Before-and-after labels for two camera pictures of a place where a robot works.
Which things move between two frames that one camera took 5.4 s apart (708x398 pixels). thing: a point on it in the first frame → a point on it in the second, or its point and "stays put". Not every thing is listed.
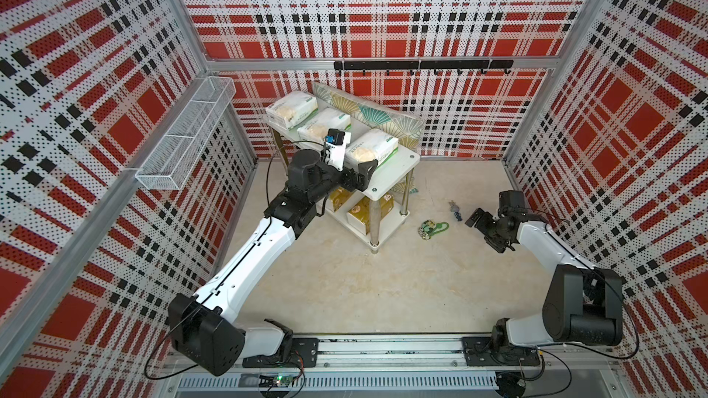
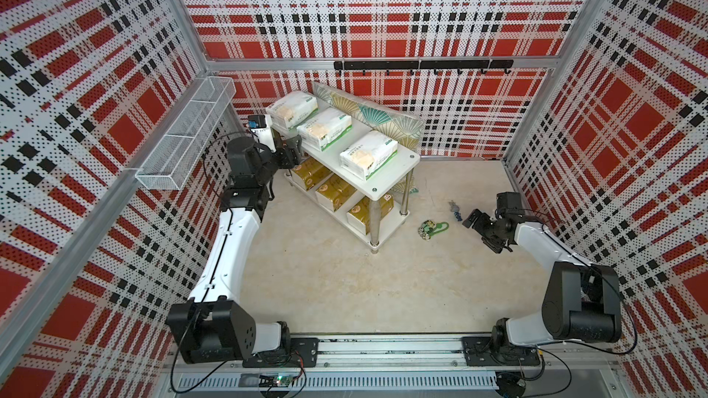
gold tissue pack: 338,196 stays put
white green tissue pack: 376,145 stays put
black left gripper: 361,177 → 288,155
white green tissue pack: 293,109 stays put
